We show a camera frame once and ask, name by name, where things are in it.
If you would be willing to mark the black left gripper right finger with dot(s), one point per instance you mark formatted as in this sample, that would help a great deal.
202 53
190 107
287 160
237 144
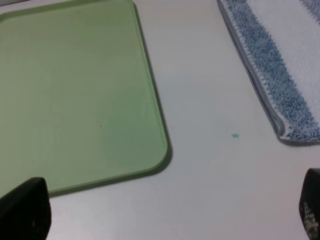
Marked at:
309 203

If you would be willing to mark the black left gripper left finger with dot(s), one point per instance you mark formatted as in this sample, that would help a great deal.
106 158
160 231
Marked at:
25 212

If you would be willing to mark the blue white striped towel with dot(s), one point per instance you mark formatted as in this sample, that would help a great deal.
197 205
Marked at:
278 42

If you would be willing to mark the green plastic tray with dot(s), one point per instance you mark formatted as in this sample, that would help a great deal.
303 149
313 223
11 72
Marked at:
78 105

